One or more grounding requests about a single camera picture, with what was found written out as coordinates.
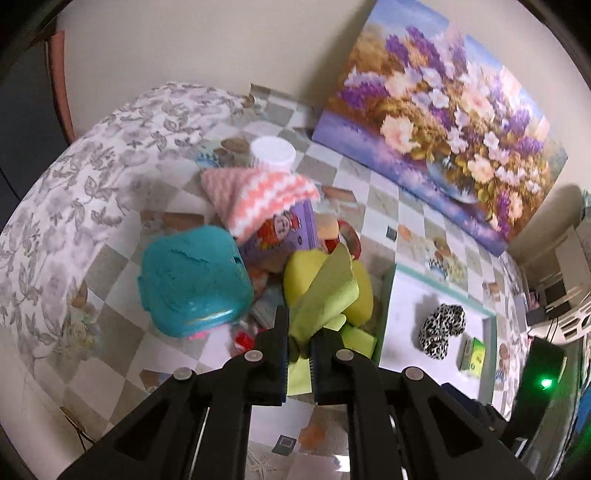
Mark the grey leaf-print cloth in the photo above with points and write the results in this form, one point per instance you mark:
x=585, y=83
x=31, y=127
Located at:
x=69, y=194

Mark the crumpled red and white wrapper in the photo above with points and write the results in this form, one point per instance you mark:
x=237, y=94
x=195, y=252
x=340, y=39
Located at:
x=242, y=344

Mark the white plastic rack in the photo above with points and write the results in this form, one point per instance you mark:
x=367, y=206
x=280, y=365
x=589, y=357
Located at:
x=568, y=318

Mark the white plastic bottle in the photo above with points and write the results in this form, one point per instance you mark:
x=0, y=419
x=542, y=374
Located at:
x=272, y=154

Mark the checkered printed tablecloth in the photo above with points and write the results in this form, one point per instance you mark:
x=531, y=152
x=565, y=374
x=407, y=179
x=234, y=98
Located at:
x=152, y=344

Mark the lime green cloth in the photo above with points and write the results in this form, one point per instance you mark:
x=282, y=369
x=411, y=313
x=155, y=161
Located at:
x=328, y=290

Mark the red tape roll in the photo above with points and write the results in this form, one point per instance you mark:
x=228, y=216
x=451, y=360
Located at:
x=354, y=237

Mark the yellow sponge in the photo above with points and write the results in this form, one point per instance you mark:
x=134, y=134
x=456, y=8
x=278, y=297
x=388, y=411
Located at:
x=362, y=300

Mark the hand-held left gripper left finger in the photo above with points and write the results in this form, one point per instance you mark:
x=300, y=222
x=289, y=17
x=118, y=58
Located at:
x=282, y=364

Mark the purple cartoon packet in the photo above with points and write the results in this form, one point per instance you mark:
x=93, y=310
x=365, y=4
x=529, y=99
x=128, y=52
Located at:
x=286, y=226

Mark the peach round sponge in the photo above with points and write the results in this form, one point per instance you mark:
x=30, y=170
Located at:
x=325, y=226

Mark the flower painting canvas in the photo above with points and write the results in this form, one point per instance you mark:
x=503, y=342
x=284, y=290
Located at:
x=438, y=115

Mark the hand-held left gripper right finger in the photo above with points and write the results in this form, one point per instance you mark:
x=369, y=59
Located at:
x=315, y=369

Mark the leopard print scrunchie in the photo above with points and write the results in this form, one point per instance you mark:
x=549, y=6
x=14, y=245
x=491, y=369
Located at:
x=438, y=330

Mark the white cabinet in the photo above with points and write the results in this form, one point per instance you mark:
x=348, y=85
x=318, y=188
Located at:
x=572, y=258

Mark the teal plastic container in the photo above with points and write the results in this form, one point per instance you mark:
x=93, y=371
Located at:
x=194, y=281

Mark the white tray with teal rim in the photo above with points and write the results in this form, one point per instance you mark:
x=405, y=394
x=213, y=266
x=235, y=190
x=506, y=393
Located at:
x=406, y=323

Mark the small green box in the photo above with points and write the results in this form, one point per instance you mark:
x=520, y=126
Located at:
x=473, y=357

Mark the pink and white fluffy cloth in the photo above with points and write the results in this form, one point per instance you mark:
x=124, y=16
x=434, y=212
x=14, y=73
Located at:
x=258, y=194

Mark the reddish-brown board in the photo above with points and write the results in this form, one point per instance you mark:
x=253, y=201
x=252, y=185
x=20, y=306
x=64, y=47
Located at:
x=60, y=83

